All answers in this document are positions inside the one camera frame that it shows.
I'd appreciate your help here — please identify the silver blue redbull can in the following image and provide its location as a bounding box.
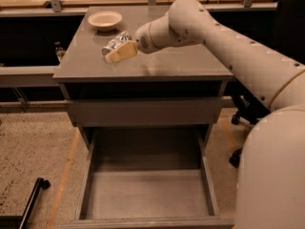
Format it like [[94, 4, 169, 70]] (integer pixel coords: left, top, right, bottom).
[[102, 31, 132, 55]]

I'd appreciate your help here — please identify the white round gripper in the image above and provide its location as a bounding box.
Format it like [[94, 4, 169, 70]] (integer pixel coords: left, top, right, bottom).
[[105, 24, 158, 63]]

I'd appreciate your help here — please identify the white paper bowl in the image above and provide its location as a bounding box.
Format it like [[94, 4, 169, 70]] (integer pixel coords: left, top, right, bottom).
[[88, 11, 122, 32]]

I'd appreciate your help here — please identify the open grey middle drawer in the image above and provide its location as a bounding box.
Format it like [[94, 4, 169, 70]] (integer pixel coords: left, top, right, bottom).
[[60, 127, 234, 229]]

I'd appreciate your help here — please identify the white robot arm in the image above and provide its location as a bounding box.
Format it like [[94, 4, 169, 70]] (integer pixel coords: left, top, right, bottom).
[[105, 0, 305, 229]]

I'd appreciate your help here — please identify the black office chair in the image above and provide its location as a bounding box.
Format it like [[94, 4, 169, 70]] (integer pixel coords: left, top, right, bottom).
[[228, 0, 305, 169]]

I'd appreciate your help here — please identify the closed grey top drawer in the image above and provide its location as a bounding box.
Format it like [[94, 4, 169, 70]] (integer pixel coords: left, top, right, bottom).
[[68, 97, 222, 127]]

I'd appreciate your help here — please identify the black wheeled stand leg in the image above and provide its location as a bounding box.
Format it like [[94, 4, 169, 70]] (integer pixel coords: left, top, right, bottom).
[[0, 177, 51, 229]]

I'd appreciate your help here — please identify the grey drawer cabinet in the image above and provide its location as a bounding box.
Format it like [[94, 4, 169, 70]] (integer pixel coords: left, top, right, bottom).
[[53, 7, 232, 144]]

